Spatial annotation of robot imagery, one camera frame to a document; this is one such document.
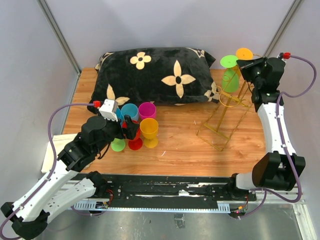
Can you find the green wine glass row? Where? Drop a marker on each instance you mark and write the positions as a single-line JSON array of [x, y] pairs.
[[230, 79]]

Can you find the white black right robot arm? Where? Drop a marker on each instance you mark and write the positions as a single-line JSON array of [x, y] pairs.
[[280, 167]]

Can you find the gold wire glass rack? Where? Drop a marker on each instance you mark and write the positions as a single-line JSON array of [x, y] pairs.
[[220, 126]]

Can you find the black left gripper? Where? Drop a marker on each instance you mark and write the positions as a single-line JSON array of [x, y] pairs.
[[131, 131]]

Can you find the blue wine glass front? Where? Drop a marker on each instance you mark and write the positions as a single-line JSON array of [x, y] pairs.
[[119, 115]]

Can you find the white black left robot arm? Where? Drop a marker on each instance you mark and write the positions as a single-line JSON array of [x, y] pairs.
[[31, 214]]

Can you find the pink wine glass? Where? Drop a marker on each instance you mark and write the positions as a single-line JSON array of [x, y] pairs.
[[147, 110]]

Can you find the blue wine glass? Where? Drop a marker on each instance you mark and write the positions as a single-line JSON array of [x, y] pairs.
[[119, 115], [131, 110]]

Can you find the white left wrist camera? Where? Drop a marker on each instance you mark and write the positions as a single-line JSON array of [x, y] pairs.
[[108, 110]]

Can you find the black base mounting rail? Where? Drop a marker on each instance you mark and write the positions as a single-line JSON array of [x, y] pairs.
[[164, 192]]

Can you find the red wine glass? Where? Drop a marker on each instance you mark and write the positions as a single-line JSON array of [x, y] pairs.
[[137, 143]]

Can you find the orange wine glass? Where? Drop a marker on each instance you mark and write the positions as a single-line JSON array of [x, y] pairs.
[[149, 128], [242, 54]]

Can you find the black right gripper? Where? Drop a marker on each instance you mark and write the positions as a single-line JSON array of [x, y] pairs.
[[246, 65]]

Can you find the black floral plush pillow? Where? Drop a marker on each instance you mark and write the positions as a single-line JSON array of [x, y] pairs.
[[161, 75]]

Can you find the white folded cloth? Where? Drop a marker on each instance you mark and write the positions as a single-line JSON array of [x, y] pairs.
[[59, 142]]

